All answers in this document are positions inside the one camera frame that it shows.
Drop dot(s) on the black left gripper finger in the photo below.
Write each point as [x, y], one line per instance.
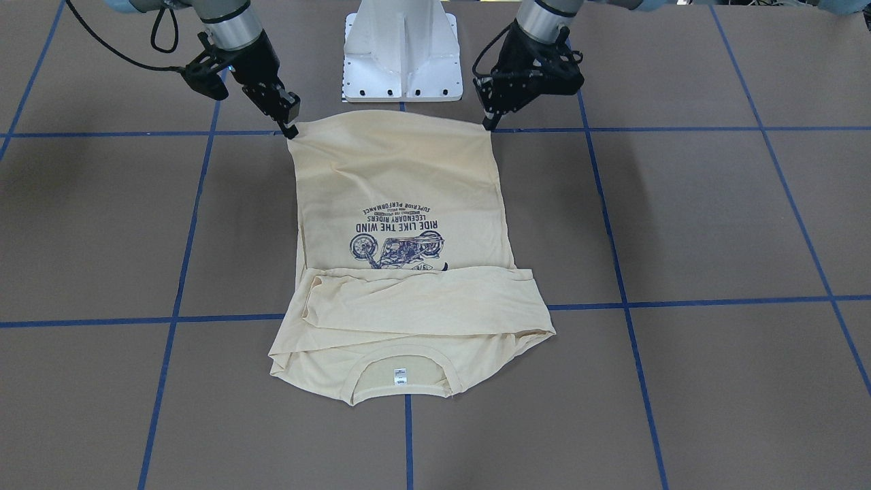
[490, 121]

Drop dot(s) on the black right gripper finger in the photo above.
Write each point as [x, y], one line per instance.
[289, 130]

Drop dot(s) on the beige long-sleeve printed shirt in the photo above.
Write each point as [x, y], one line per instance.
[406, 282]

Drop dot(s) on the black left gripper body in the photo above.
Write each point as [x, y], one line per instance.
[512, 62]

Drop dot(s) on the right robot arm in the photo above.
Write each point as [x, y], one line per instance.
[234, 39]

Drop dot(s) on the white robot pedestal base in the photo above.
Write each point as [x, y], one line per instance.
[401, 51]

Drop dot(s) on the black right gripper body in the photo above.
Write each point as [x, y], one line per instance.
[253, 66]

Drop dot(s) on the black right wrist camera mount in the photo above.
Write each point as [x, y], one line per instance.
[204, 76]

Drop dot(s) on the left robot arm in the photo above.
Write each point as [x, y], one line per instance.
[541, 19]

